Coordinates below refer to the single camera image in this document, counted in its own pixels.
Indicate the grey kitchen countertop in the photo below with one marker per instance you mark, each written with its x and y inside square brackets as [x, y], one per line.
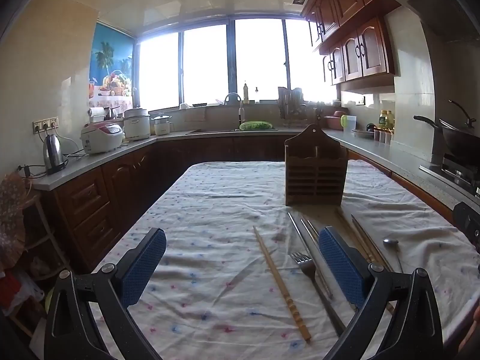
[375, 150]

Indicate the wooden lower cabinets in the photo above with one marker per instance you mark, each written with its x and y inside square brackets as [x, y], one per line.
[93, 202]

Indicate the white dotted tablecloth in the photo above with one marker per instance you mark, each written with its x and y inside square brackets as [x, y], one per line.
[210, 232]

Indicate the metal dish rack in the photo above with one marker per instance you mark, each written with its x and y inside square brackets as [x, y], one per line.
[290, 107]

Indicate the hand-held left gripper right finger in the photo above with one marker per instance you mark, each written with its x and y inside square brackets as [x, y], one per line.
[343, 266]

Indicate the small dark-capped bottle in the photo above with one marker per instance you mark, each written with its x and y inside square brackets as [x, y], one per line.
[256, 95]

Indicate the pink white rice cooker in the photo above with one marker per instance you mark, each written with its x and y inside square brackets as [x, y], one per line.
[101, 138]

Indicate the yellow dish soap bottle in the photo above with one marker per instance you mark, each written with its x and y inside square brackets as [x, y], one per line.
[246, 95]

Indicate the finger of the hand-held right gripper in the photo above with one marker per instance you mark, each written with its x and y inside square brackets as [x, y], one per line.
[468, 223]

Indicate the paper towel roll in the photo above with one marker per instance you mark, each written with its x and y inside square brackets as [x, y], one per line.
[96, 114]

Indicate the floral straw fan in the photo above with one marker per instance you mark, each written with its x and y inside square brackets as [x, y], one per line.
[11, 213]

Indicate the wooden cabinets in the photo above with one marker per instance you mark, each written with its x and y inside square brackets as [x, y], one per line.
[356, 45]
[93, 202]

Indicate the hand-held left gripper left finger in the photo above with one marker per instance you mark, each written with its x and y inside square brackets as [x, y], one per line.
[144, 266]

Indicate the kitchen window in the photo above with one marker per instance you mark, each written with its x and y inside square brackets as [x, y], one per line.
[210, 63]

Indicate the gas stove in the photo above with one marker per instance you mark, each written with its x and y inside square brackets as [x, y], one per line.
[457, 174]

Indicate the light wooden chopstick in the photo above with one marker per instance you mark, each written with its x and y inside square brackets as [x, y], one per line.
[351, 230]
[347, 228]

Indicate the white seasoning jar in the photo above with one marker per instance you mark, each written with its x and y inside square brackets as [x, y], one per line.
[376, 136]
[389, 137]
[382, 137]

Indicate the metal chopstick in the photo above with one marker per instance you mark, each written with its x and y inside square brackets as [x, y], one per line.
[299, 232]
[308, 228]

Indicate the beach print window blind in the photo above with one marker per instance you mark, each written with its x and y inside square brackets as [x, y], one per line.
[110, 63]

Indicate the wooden upper cabinets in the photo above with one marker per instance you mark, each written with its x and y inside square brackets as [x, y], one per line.
[356, 45]

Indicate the black power adapter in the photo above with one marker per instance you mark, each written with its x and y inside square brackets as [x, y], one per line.
[26, 170]

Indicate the steel electric kettle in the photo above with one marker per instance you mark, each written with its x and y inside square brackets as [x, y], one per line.
[52, 153]

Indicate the black wok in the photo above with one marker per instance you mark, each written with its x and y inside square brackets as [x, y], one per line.
[461, 138]

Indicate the wooden storage rack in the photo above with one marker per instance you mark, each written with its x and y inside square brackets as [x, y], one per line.
[48, 274]

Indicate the metal fork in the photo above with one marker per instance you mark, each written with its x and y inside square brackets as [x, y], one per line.
[304, 266]

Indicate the small white cooker pot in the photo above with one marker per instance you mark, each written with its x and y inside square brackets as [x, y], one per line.
[162, 125]

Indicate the ringed bamboo chopstick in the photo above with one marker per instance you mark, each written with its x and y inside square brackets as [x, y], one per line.
[281, 283]

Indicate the pink plastic container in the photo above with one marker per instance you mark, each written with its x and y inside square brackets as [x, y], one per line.
[332, 122]

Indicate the white dish cloth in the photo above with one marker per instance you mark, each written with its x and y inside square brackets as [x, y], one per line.
[195, 114]

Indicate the chrome sink faucet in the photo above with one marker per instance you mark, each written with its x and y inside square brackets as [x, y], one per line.
[242, 118]

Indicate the range hood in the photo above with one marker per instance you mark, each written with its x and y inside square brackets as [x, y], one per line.
[431, 0]

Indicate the white plate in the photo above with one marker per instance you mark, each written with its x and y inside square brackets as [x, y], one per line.
[360, 132]

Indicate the dark wooden chopstick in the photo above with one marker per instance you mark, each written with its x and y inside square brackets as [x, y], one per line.
[366, 238]
[371, 240]

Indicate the white wall socket strip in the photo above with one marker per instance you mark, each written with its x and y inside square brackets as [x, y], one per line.
[45, 123]

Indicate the metal spoon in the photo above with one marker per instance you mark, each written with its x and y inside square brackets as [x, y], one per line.
[390, 242]

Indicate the wooden utensil holder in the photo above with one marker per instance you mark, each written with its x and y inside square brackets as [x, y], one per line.
[315, 180]

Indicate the green plastic basket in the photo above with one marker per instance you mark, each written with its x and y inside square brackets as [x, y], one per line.
[255, 125]

